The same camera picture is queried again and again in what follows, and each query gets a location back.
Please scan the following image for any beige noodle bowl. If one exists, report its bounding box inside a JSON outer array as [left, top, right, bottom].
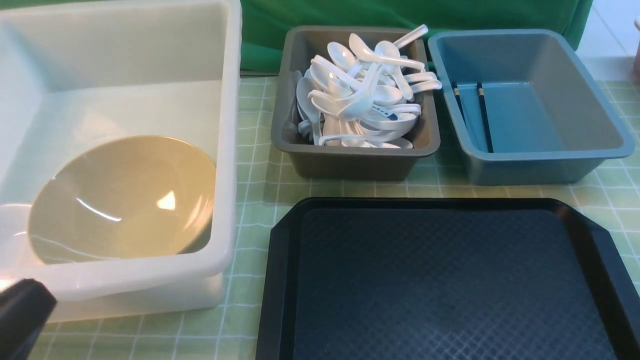
[[27, 136, 217, 264]]

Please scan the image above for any white soup spoon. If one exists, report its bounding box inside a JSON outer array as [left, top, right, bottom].
[[349, 33, 425, 71]]

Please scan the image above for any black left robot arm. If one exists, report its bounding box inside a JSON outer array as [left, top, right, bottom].
[[0, 279, 58, 360]]

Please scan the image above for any green checked tablecloth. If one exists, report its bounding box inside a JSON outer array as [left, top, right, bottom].
[[30, 77, 640, 360]]

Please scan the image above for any white spoon left side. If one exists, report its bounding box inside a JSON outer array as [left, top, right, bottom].
[[295, 77, 322, 145]]

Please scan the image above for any black serving tray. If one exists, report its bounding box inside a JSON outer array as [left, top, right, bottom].
[[255, 197, 640, 360]]

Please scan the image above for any grey plastic bin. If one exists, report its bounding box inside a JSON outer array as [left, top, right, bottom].
[[270, 25, 441, 182]]

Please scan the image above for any white spoon upright centre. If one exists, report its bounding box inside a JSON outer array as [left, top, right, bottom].
[[375, 40, 416, 102]]

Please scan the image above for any white spoon right edge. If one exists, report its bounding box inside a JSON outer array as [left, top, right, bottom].
[[410, 79, 442, 94]]

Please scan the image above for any green backdrop cloth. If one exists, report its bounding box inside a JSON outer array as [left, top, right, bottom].
[[240, 0, 593, 73]]

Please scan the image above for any white spoon top sticking out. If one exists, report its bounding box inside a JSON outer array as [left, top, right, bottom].
[[393, 23, 429, 49]]

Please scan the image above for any blue plastic bin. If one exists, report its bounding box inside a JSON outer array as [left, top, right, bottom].
[[428, 29, 636, 186]]

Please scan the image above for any large white plastic tub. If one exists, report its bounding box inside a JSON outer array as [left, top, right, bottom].
[[1, 0, 242, 324]]

